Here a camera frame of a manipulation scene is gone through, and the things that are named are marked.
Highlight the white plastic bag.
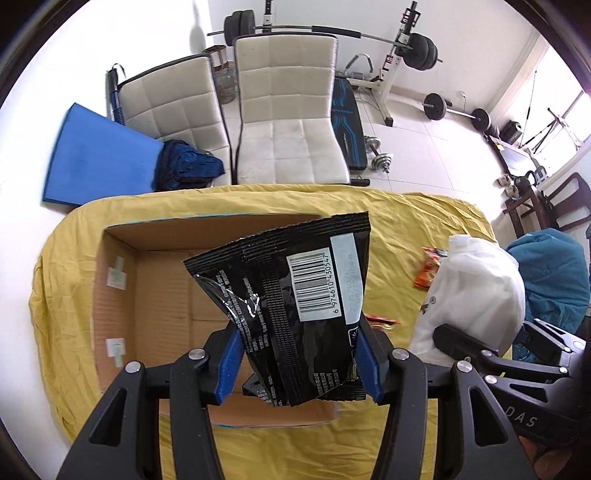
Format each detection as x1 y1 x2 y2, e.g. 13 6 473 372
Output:
410 235 525 366

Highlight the orange panda snack bag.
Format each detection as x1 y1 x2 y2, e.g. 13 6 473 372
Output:
414 247 449 290

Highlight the black snack bag with barcode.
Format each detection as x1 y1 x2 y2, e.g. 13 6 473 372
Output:
183 212 370 407

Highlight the red floral snack bag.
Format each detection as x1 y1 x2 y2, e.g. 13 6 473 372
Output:
365 314 401 333

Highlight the yellow tablecloth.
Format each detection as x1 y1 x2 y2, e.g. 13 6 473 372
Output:
29 185 494 479

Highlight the teal blanket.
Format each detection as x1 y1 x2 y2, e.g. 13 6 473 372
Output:
506 228 590 334

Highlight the cardboard box with blue print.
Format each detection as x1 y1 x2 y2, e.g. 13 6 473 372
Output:
91 212 341 430

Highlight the dark wooden chair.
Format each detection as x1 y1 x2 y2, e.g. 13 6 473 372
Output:
503 172 590 237

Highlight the chrome dumbbell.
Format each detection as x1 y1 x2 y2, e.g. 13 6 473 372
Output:
363 136 392 173

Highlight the barbell on floor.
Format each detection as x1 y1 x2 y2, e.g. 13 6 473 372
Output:
422 93 491 133

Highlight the black blue exercise bench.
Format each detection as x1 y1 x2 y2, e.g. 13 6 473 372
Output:
331 76 370 187

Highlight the dark blue cloth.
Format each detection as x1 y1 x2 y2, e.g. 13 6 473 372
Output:
152 140 225 192

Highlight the blue foam mat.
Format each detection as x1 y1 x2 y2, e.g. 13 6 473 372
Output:
42 103 163 207

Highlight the weight bench rack with barbell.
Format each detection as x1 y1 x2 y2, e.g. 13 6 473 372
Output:
206 0 445 128

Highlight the white padded chair right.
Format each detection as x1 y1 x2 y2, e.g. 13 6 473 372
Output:
233 32 349 185

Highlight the white padded chair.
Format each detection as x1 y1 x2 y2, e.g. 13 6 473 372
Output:
117 54 232 186
233 32 349 185

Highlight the white padded chair left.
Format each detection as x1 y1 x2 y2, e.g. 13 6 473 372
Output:
117 54 232 186

